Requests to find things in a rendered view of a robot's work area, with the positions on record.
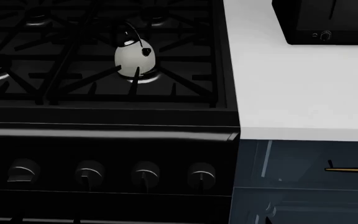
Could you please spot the black cast iron stove grate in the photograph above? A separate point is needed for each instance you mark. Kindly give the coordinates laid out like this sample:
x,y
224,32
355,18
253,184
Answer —
x,y
20,70
172,77

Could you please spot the black stove knob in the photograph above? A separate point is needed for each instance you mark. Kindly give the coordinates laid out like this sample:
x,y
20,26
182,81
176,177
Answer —
x,y
145,173
22,171
89,173
201,173

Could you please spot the black gas stove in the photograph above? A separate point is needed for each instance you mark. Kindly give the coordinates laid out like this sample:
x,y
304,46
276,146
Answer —
x,y
104,130

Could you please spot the dark blue cabinet drawer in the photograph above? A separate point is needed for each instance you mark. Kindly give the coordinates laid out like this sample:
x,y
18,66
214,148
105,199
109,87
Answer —
x,y
303,163

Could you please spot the dark blue cabinet door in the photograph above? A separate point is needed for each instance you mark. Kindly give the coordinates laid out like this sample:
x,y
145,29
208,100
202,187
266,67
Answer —
x,y
303,206

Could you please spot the black toaster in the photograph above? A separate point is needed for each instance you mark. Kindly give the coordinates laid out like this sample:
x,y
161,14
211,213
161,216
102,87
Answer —
x,y
331,21

